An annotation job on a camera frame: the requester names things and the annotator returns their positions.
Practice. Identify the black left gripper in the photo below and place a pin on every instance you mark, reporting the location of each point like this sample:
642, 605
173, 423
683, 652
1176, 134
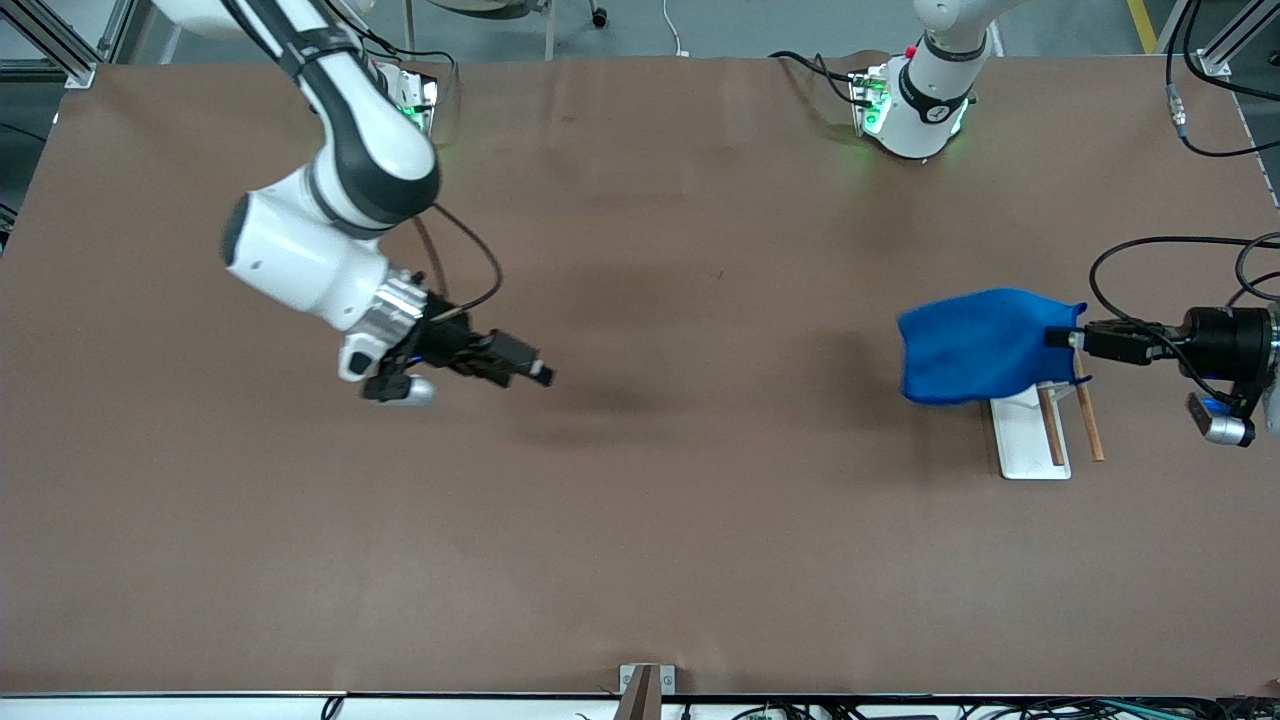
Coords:
1213, 338

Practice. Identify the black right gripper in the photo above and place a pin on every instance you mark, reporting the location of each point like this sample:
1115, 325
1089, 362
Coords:
447, 343

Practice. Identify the blue microfibre towel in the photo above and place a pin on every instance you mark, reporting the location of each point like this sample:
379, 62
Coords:
980, 345

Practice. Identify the right arm base control box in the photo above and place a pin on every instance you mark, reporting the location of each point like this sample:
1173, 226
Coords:
415, 95

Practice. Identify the left arm base control box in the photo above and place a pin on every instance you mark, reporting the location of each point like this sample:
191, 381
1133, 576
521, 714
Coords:
866, 100

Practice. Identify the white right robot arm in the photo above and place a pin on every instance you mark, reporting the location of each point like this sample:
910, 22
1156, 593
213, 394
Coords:
300, 260

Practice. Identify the long wooden rack rod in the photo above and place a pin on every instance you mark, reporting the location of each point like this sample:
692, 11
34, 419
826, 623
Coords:
1090, 420

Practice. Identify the short wooden rack rod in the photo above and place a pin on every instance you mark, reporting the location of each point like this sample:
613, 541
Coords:
1052, 430

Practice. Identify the grey metal furniture leg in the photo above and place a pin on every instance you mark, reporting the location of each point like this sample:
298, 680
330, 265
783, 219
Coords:
549, 30

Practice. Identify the black chair caster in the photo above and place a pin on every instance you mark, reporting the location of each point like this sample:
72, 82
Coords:
599, 16

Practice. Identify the white rack base plate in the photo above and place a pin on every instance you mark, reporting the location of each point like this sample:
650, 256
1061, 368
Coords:
1020, 440

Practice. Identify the aluminium frame profile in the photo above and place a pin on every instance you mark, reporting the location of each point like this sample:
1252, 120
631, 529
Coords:
1225, 45
60, 50

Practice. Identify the metal bracket with wooden post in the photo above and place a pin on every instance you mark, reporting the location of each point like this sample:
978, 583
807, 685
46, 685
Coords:
645, 695

